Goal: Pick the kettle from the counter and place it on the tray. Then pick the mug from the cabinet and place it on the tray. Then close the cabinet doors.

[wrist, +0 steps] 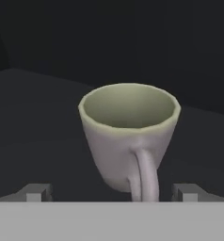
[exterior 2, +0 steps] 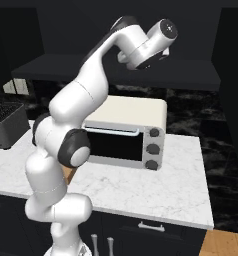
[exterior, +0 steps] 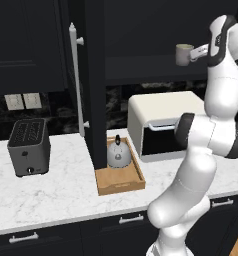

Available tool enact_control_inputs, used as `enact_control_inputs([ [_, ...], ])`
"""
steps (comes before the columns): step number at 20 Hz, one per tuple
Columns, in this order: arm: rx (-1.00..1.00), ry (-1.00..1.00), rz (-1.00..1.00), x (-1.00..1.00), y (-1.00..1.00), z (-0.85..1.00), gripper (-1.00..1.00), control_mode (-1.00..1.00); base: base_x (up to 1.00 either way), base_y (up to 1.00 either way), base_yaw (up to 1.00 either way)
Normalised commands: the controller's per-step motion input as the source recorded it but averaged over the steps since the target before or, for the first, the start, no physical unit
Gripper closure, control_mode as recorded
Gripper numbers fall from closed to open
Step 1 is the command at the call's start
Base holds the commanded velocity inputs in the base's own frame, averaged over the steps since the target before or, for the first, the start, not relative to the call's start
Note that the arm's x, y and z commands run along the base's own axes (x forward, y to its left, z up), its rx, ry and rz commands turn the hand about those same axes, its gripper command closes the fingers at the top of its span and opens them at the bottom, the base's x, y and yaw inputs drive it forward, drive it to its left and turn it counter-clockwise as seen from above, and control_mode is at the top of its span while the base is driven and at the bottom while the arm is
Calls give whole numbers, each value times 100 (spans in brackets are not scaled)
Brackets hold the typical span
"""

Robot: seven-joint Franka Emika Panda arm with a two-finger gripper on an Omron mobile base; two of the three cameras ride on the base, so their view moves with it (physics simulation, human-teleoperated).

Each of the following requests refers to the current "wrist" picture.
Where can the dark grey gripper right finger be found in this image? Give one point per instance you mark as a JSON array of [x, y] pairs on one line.
[[186, 192]]

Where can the pale grey mug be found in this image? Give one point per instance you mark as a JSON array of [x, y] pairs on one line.
[[117, 157]]

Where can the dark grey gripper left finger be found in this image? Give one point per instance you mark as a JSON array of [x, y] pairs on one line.
[[35, 192]]

